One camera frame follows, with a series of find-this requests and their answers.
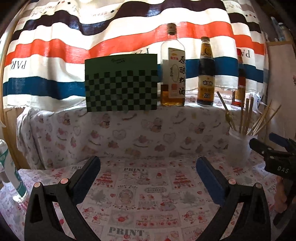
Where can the wooden chopstick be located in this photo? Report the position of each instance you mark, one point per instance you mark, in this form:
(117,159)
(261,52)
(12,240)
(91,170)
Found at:
(225,107)

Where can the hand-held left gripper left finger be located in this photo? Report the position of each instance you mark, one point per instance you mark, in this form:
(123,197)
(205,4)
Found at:
(89,178)

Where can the green checkered board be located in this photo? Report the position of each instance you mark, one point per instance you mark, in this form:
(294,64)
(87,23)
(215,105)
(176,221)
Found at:
(120,85)

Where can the bunch of chopsticks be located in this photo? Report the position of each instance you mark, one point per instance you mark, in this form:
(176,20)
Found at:
(247,115)

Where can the dark soy sauce bottle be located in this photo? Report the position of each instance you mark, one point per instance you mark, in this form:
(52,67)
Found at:
(205,76)

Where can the person's right hand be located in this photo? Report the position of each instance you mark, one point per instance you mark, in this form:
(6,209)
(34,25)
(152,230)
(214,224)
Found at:
(281,192)

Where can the clear cooking wine bottle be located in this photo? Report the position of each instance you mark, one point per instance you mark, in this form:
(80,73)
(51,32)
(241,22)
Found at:
(172,76)

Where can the red patterned tablecloth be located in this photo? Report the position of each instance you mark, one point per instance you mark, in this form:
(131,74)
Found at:
(143,197)

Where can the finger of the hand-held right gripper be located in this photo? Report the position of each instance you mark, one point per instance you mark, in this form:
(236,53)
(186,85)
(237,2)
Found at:
(259,146)
(278,139)

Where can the bear print cloth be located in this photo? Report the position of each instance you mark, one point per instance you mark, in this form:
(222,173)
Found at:
(69,139)

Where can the red label sauce bottle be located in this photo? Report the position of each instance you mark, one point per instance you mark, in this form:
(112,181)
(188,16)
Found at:
(239,92)

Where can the clear green label plastic bottle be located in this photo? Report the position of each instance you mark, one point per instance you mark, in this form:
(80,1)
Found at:
(11,171)

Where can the white plastic packet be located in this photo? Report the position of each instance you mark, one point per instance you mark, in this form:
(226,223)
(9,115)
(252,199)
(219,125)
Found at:
(257,98)

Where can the translucent plastic cup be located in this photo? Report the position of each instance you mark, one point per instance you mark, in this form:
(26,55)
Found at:
(241,150)

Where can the wooden cabinet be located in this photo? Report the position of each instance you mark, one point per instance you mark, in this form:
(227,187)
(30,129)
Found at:
(11,139)

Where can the striped cloth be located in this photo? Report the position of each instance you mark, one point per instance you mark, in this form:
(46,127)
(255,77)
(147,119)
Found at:
(69,39)

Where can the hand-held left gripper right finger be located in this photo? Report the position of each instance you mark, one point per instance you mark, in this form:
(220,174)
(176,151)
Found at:
(209,183)

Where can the beige board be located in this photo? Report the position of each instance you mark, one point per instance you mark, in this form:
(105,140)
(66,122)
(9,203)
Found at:
(279,69)

